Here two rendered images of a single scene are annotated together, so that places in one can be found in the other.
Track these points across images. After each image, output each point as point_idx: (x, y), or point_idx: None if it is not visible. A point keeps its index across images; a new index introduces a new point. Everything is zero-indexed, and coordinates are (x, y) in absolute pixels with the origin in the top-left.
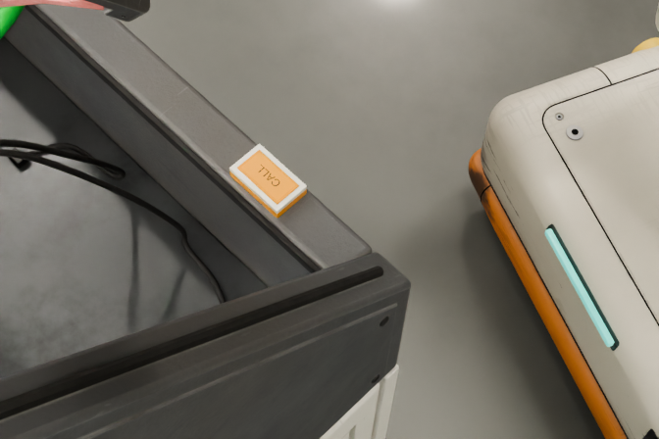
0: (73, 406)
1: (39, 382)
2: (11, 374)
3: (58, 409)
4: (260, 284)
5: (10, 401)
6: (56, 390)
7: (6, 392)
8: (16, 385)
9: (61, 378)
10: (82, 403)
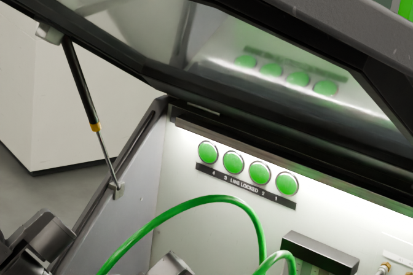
0: (50, 266)
1: (59, 267)
2: (66, 265)
3: (53, 263)
4: None
5: (63, 252)
6: (55, 264)
7: (66, 258)
8: (64, 262)
9: (55, 273)
10: (48, 269)
